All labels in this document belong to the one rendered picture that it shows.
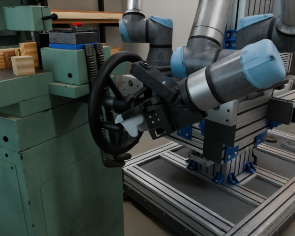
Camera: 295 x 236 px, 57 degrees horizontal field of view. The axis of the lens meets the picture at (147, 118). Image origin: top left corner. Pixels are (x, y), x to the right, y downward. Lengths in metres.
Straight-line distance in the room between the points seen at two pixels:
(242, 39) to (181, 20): 3.21
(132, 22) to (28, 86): 0.77
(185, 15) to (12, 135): 3.69
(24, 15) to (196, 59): 0.55
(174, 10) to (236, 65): 3.87
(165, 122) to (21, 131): 0.39
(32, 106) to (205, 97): 0.46
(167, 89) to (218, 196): 0.99
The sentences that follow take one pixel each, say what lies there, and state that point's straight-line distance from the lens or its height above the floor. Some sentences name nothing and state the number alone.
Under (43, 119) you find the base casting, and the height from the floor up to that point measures 0.78.
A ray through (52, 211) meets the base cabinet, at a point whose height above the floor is 0.48.
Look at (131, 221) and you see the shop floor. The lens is 1.59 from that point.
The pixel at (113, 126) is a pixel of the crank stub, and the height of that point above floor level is 0.79.
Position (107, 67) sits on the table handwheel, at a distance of 0.67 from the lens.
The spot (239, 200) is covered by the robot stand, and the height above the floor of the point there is 0.21.
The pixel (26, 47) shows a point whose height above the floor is 0.96.
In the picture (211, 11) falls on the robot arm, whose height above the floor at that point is 1.05.
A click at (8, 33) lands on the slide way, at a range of 1.12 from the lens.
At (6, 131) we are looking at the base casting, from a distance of 0.79.
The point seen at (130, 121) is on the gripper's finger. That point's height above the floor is 0.82.
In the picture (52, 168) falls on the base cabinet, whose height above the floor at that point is 0.62.
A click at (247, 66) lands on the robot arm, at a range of 0.46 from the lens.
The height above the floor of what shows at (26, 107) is 0.82.
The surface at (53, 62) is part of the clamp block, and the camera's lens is 0.78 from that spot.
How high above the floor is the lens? 1.03
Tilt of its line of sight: 20 degrees down
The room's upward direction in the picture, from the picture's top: straight up
